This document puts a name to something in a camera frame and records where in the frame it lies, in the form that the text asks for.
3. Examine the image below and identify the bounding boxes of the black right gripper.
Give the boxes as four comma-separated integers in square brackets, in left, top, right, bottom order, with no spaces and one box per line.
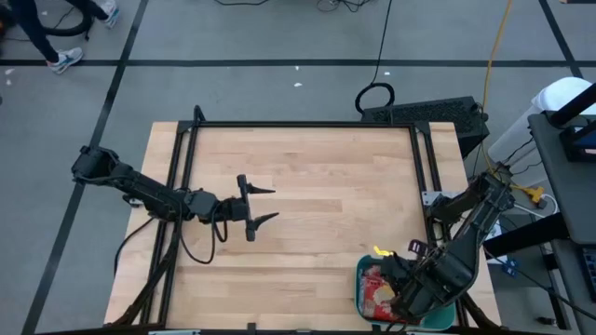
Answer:
[382,253,460,324]

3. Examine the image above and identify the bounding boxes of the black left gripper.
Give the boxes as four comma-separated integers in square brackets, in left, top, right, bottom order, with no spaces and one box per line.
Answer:
[218,174,280,243]

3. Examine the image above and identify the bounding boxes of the red popcorn bag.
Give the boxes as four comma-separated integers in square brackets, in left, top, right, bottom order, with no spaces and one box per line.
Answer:
[361,265,400,326]

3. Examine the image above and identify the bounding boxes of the teal plastic basket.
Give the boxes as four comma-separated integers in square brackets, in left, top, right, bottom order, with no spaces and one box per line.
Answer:
[355,253,460,335]

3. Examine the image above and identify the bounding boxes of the black desk crossbeam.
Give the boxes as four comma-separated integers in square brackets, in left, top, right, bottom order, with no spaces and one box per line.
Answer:
[482,212,570,260]

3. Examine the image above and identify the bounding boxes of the black keyboard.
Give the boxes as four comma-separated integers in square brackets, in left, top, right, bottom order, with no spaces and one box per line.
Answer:
[576,245,596,302]

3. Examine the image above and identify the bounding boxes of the black perforated computer case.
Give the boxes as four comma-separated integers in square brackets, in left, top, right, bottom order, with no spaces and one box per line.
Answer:
[360,95,491,158]

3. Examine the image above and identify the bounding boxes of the grey side desk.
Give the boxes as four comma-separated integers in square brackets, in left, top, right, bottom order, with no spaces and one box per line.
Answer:
[527,110,596,247]

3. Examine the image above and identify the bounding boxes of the black device with blue screen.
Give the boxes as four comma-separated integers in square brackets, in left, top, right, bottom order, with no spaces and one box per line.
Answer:
[560,124,596,164]

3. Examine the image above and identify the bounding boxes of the white bin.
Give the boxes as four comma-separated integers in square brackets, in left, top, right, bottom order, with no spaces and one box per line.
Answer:
[487,75,595,165]

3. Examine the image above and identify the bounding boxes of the black slanted pole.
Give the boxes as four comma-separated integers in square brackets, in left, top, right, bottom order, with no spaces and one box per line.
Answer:
[548,82,596,127]

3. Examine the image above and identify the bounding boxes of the person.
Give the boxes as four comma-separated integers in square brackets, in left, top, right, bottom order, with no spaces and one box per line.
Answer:
[8,0,121,76]

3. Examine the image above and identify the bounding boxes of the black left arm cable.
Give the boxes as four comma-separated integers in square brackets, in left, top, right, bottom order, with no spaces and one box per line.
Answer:
[178,213,229,265]

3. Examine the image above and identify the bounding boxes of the black metal table frame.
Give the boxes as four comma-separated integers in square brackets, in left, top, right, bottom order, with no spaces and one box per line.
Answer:
[104,104,503,335]

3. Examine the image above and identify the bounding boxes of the white cable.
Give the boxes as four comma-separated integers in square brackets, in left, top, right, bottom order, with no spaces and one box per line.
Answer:
[509,193,559,220]

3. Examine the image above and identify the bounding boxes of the yellow cable plug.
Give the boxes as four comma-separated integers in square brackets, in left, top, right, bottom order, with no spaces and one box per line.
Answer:
[511,184,547,209]

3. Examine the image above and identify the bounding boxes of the black cable with coil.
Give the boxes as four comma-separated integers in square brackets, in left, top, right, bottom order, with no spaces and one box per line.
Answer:
[354,0,397,116]

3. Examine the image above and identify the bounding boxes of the tangled black cables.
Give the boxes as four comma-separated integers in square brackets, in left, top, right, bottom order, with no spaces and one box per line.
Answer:
[315,0,373,14]

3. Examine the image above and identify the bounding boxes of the thick black hose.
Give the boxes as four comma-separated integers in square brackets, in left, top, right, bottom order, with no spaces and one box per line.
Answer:
[41,0,96,39]

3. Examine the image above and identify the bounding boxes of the yellow extension cable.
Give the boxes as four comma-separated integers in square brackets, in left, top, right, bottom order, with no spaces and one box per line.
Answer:
[479,0,536,194]

